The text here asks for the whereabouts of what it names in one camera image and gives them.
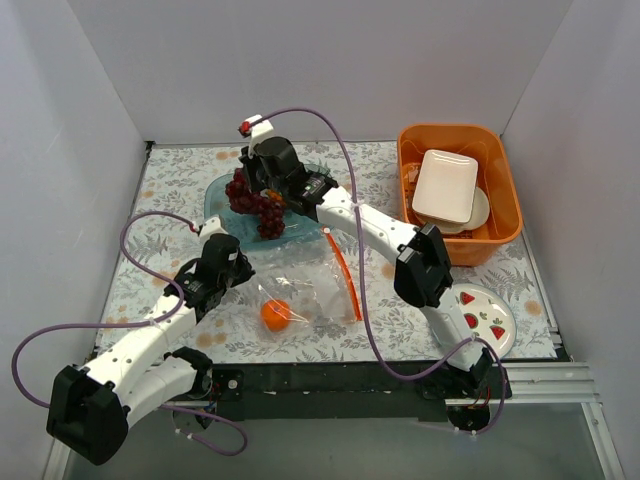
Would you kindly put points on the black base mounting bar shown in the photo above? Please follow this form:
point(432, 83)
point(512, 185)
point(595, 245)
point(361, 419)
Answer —
point(339, 390)

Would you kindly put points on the white rectangular plate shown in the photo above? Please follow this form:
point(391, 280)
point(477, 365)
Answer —
point(445, 186)

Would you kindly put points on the cream round plate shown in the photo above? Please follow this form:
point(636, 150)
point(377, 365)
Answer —
point(479, 216)

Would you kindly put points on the fake orange fruit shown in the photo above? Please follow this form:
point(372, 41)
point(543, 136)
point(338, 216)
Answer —
point(276, 315)

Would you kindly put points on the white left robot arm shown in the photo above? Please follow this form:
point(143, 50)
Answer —
point(92, 407)

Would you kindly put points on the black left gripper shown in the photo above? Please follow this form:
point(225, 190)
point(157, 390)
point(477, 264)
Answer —
point(239, 266)

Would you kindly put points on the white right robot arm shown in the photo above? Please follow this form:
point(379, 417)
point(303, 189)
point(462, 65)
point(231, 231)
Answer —
point(422, 266)

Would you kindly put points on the fake pineapple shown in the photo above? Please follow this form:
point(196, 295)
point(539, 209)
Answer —
point(275, 197)

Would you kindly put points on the purple fake grape bunch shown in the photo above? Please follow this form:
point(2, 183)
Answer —
point(270, 214)
point(241, 199)

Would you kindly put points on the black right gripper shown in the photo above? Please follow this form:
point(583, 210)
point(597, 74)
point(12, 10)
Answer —
point(251, 176)

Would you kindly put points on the teal transparent plastic tray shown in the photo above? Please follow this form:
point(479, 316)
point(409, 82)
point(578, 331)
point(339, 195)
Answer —
point(244, 226)

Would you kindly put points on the aluminium frame rail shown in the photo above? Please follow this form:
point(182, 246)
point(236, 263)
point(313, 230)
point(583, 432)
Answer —
point(567, 383)

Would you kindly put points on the watermelon pattern round plate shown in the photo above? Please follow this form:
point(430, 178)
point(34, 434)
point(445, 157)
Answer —
point(488, 315)

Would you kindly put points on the clear zip top bag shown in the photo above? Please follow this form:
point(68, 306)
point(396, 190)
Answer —
point(313, 277)

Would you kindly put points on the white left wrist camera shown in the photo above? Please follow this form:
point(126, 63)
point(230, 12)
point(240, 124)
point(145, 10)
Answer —
point(212, 225)

